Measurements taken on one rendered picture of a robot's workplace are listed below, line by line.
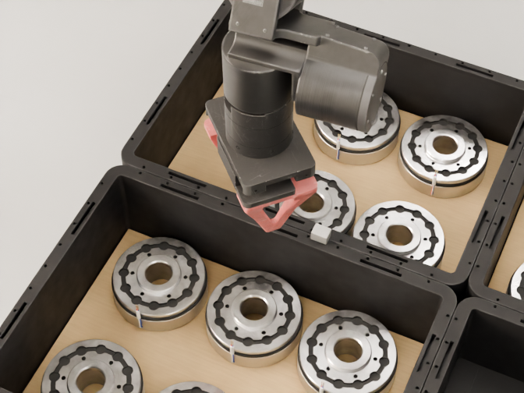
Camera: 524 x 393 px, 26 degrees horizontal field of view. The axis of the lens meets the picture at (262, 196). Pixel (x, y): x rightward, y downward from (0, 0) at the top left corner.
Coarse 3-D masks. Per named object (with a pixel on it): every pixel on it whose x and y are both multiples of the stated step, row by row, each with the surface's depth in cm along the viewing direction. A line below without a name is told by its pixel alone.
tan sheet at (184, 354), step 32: (96, 288) 126; (96, 320) 123; (192, 320) 123; (160, 352) 121; (192, 352) 121; (416, 352) 121; (32, 384) 119; (96, 384) 119; (160, 384) 119; (224, 384) 119; (256, 384) 119; (288, 384) 119
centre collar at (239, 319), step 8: (240, 296) 121; (248, 296) 121; (256, 296) 121; (264, 296) 121; (232, 304) 120; (240, 304) 120; (272, 304) 120; (232, 312) 120; (240, 312) 120; (272, 312) 120; (240, 320) 119; (248, 320) 119; (256, 320) 119; (264, 320) 119; (272, 320) 119; (248, 328) 119; (256, 328) 119
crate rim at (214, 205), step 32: (96, 192) 121; (160, 192) 122; (192, 192) 121; (256, 224) 119; (64, 256) 116; (352, 256) 116; (32, 288) 114; (416, 288) 114; (448, 288) 114; (448, 320) 112; (0, 352) 110; (416, 384) 108
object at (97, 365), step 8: (88, 360) 116; (96, 360) 116; (80, 368) 116; (88, 368) 116; (96, 368) 116; (104, 368) 116; (72, 376) 115; (104, 376) 115; (112, 376) 115; (72, 384) 115; (104, 384) 115; (112, 384) 115; (72, 392) 114; (80, 392) 114; (96, 392) 114; (104, 392) 114
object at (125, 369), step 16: (64, 352) 117; (80, 352) 118; (96, 352) 117; (112, 352) 118; (128, 352) 117; (48, 368) 116; (64, 368) 116; (112, 368) 116; (128, 368) 117; (48, 384) 115; (64, 384) 115; (128, 384) 116
